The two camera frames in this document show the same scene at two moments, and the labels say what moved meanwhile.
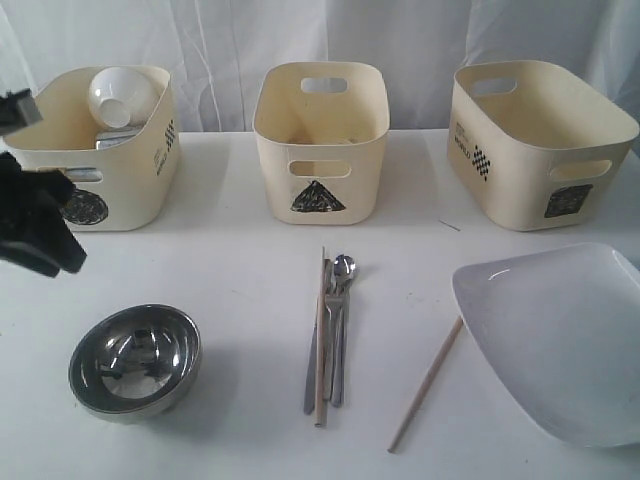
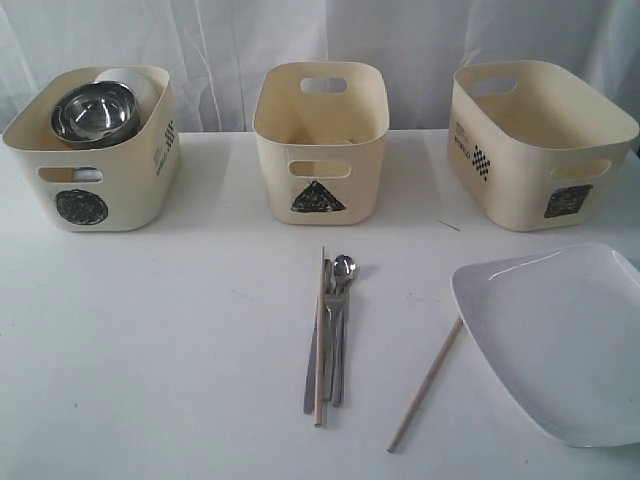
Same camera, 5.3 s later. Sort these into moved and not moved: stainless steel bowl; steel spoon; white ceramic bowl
Moved: stainless steel bowl
Not moved: steel spoon; white ceramic bowl
